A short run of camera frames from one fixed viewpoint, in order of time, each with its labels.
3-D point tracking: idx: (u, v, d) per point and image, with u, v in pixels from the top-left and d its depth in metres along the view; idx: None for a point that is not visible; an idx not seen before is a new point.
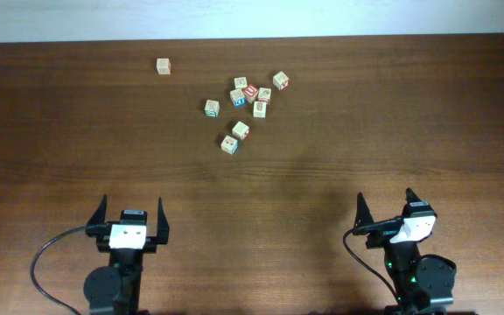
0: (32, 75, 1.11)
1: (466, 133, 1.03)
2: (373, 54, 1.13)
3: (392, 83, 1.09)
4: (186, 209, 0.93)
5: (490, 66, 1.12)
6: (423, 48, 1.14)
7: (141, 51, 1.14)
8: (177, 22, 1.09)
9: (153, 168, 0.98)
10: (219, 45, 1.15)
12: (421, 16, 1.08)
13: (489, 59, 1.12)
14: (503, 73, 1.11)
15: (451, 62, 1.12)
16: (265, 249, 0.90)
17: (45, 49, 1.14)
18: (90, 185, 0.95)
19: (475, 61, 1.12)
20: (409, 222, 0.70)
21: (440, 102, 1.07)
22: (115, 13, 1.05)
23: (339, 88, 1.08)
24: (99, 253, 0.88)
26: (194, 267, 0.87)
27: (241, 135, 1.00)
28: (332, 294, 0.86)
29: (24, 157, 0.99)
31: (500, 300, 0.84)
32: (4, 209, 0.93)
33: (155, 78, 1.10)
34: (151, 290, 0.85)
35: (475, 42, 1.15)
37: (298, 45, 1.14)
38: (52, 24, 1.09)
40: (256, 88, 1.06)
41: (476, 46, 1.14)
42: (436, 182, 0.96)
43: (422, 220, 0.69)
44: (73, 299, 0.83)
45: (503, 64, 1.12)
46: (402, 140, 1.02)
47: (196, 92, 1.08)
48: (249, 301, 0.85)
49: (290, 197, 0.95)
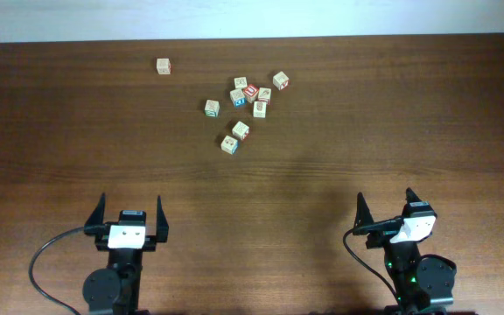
0: (32, 75, 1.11)
1: (468, 132, 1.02)
2: (373, 52, 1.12)
3: (393, 81, 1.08)
4: (186, 209, 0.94)
5: (493, 65, 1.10)
6: (425, 46, 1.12)
7: (141, 52, 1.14)
8: (177, 22, 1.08)
9: (153, 169, 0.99)
10: (219, 45, 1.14)
12: (422, 15, 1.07)
13: (492, 58, 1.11)
14: None
15: (452, 60, 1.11)
16: (265, 249, 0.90)
17: (45, 49, 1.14)
18: (91, 185, 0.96)
19: (478, 59, 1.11)
20: (409, 221, 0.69)
21: (442, 101, 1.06)
22: (115, 14, 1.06)
23: (339, 87, 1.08)
24: (99, 254, 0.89)
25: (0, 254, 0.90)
26: (194, 267, 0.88)
27: (241, 135, 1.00)
28: (332, 294, 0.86)
29: (25, 158, 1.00)
31: (500, 301, 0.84)
32: (7, 209, 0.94)
33: (155, 79, 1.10)
34: (151, 290, 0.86)
35: (479, 40, 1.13)
37: (298, 45, 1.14)
38: (52, 24, 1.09)
40: (256, 88, 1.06)
41: (479, 45, 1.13)
42: (436, 182, 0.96)
43: (421, 220, 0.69)
44: (74, 299, 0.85)
45: None
46: (402, 139, 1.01)
47: (196, 92, 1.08)
48: (249, 301, 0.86)
49: (290, 197, 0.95)
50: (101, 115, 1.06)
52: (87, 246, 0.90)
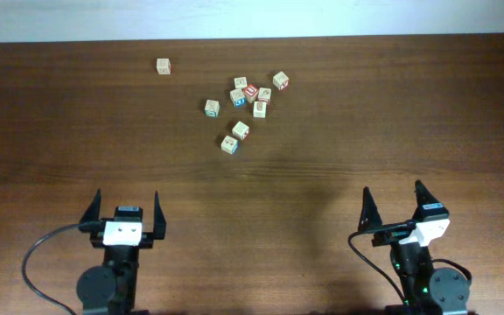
0: (32, 75, 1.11)
1: (468, 132, 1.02)
2: (373, 52, 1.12)
3: (393, 81, 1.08)
4: (186, 209, 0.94)
5: (493, 65, 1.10)
6: (424, 46, 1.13)
7: (141, 52, 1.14)
8: (177, 23, 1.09)
9: (154, 168, 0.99)
10: (219, 45, 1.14)
12: (422, 14, 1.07)
13: (492, 58, 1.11)
14: None
15: (452, 60, 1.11)
16: (265, 249, 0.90)
17: (45, 49, 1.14)
18: (91, 185, 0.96)
19: (478, 59, 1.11)
20: (423, 227, 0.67)
21: (442, 101, 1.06)
22: (115, 14, 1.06)
23: (339, 87, 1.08)
24: (99, 254, 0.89)
25: None
26: (194, 267, 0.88)
27: (241, 135, 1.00)
28: (332, 294, 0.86)
29: (24, 158, 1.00)
31: (500, 301, 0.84)
32: (7, 209, 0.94)
33: (155, 79, 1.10)
34: (151, 290, 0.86)
35: (479, 40, 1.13)
37: (298, 45, 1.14)
38: (52, 24, 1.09)
40: (256, 88, 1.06)
41: (479, 45, 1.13)
42: (436, 183, 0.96)
43: (434, 224, 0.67)
44: (73, 300, 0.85)
45: None
46: (402, 139, 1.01)
47: (196, 92, 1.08)
48: (249, 301, 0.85)
49: (290, 197, 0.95)
50: (101, 115, 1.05)
52: (87, 246, 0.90)
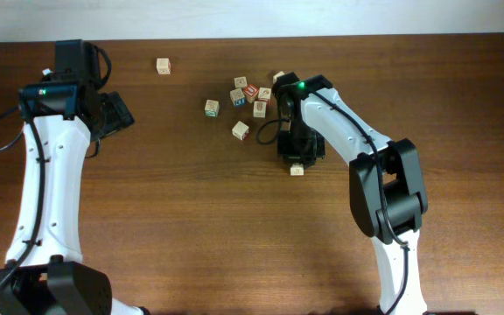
0: (22, 74, 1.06)
1: (465, 128, 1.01)
2: (377, 45, 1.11)
3: (395, 73, 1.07)
4: (187, 212, 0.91)
5: (494, 62, 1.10)
6: (426, 37, 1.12)
7: (139, 52, 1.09)
8: (178, 22, 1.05)
9: (150, 178, 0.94)
10: (219, 44, 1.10)
12: (420, 14, 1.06)
13: (493, 54, 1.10)
14: None
15: (454, 53, 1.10)
16: (265, 249, 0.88)
17: (37, 46, 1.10)
18: (88, 186, 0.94)
19: (476, 57, 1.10)
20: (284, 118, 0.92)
21: (441, 93, 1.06)
22: (115, 13, 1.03)
23: (343, 82, 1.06)
24: (98, 257, 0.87)
25: None
26: (194, 272, 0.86)
27: (241, 135, 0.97)
28: (332, 295, 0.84)
29: (17, 162, 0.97)
31: (500, 301, 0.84)
32: None
33: (154, 80, 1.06)
34: (150, 293, 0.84)
35: (480, 38, 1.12)
37: (300, 42, 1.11)
38: (45, 24, 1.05)
40: (256, 87, 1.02)
41: (477, 43, 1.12)
42: (432, 180, 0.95)
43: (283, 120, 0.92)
44: None
45: None
46: (402, 132, 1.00)
47: (192, 96, 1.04)
48: (249, 301, 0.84)
49: (291, 197, 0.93)
50: None
52: (86, 247, 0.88)
